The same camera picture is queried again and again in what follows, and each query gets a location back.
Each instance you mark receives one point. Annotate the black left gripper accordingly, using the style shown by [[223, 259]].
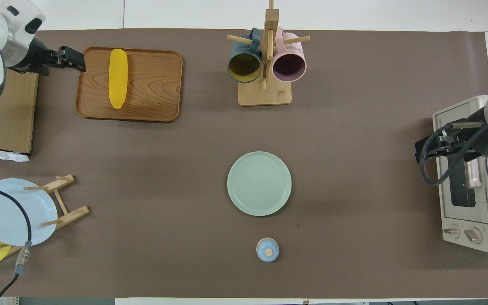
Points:
[[72, 59]]

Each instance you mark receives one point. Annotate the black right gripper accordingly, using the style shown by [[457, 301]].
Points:
[[460, 142]]

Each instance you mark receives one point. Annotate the yellow corn cob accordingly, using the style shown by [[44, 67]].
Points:
[[118, 78]]

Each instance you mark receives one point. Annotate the pale green plate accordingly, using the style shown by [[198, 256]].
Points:
[[259, 184]]

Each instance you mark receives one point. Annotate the wooden stepped shelf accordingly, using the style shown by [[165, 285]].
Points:
[[15, 118]]

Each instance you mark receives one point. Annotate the brown wooden tray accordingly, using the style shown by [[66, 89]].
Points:
[[155, 84]]

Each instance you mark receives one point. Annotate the brown table mat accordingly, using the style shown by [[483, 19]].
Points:
[[354, 190]]

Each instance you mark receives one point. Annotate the wooden plate rack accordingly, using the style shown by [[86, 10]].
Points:
[[72, 214]]

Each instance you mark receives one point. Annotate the light blue plate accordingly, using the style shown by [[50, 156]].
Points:
[[6, 216]]

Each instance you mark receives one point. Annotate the dark teal mug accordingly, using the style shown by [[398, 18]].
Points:
[[244, 67]]

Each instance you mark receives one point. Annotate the pink mug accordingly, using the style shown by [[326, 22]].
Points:
[[289, 67]]

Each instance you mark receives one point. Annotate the wooden mug rack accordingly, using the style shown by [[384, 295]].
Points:
[[265, 95]]

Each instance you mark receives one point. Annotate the small blue knobbed lid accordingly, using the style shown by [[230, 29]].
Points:
[[267, 250]]

